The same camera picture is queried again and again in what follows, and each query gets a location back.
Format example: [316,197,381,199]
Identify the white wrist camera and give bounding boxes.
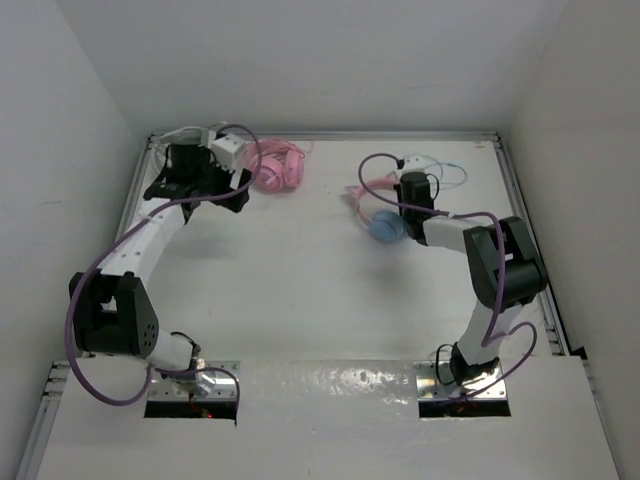
[205,130,246,172]
[398,155,428,176]

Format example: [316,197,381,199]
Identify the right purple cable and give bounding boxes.
[357,152,539,401]

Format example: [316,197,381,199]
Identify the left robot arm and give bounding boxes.
[65,134,252,389]

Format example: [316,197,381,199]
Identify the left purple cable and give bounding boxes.
[64,124,262,416]

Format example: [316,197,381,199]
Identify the metal base plate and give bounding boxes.
[414,360,508,402]
[147,360,241,402]

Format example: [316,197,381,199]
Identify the white grey headphones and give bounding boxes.
[150,122,226,173]

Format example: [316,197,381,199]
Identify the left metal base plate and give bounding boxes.
[147,360,241,402]

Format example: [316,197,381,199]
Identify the blue pink cat-ear headphones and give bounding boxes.
[344,171,406,244]

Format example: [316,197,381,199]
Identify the aluminium table frame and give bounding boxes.
[14,130,596,480]

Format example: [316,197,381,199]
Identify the purple cable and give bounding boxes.
[357,152,539,401]
[64,124,262,416]

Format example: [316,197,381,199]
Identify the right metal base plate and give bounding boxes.
[414,360,508,402]

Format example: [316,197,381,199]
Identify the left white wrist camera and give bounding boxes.
[205,130,246,172]

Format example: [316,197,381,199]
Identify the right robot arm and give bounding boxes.
[395,171,548,385]

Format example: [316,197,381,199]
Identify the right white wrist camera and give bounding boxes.
[398,155,428,176]

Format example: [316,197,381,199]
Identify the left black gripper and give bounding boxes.
[193,148,251,213]

